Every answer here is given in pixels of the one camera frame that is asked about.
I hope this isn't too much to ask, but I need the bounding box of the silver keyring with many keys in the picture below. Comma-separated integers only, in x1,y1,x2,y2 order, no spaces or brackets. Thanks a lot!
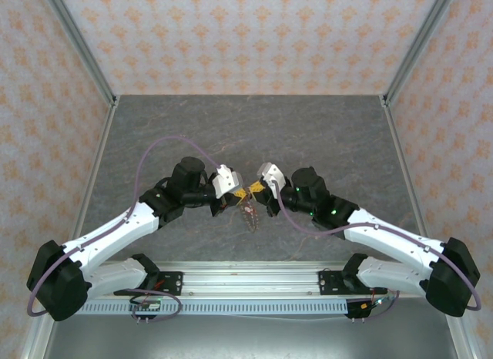
236,199,263,235

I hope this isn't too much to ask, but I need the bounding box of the black mounting plate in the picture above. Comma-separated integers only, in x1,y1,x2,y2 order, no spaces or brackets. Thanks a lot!
318,271,350,297
152,271,185,297

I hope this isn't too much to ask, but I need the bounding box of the grey metal panel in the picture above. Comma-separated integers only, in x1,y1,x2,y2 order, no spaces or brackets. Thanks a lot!
42,297,471,359

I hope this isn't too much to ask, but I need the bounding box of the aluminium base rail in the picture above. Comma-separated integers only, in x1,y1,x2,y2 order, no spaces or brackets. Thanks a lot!
92,260,462,298

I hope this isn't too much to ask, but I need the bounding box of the aluminium table edge rail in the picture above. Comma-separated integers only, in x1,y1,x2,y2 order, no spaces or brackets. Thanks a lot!
379,95,478,359
18,96,120,359

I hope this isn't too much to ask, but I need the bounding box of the white slotted cable duct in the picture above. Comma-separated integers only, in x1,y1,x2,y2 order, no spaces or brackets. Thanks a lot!
80,299,350,317

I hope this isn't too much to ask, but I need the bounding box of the small circuit board with wires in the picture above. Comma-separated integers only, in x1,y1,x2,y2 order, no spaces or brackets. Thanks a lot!
360,295,391,310
129,293,162,313

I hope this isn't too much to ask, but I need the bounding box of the aluminium frame post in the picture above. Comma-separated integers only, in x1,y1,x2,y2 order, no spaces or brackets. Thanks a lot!
381,0,460,108
40,0,119,108

